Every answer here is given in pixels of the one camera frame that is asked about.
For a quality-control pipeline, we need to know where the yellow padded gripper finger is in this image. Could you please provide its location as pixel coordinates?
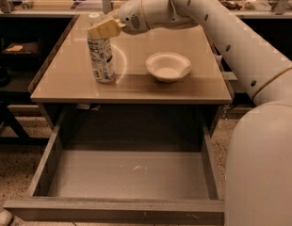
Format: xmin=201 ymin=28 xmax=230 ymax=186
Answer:
xmin=101 ymin=9 xmax=119 ymax=20
xmin=88 ymin=18 xmax=126 ymax=40

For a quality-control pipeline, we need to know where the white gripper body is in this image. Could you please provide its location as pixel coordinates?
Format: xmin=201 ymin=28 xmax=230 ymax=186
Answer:
xmin=118 ymin=0 xmax=149 ymax=34

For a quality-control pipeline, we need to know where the clear plastic water bottle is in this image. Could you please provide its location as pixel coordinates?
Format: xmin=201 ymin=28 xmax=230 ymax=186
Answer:
xmin=86 ymin=12 xmax=117 ymax=85

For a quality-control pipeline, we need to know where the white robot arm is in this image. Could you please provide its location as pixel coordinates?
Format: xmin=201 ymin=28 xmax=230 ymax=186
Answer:
xmin=88 ymin=0 xmax=292 ymax=226

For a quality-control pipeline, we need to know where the grey cabinet with counter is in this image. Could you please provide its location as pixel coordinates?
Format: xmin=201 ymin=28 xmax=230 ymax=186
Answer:
xmin=27 ymin=13 xmax=235 ymax=134

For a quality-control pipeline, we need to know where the grey open top drawer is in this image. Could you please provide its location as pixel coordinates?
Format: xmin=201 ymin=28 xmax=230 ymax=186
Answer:
xmin=4 ymin=105 xmax=224 ymax=226

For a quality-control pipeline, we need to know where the white paper bowl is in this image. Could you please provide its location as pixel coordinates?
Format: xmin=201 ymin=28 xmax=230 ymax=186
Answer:
xmin=145 ymin=52 xmax=191 ymax=83

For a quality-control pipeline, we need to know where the clear plastic container on bench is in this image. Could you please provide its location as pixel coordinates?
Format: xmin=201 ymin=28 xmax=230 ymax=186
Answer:
xmin=244 ymin=0 xmax=271 ymax=11

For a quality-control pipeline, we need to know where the white round object on floor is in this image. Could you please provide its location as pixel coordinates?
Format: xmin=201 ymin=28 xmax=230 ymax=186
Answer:
xmin=0 ymin=210 xmax=13 ymax=226

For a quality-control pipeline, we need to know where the black side table frame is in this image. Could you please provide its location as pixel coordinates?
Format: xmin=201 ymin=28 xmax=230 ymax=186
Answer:
xmin=0 ymin=38 xmax=51 ymax=147

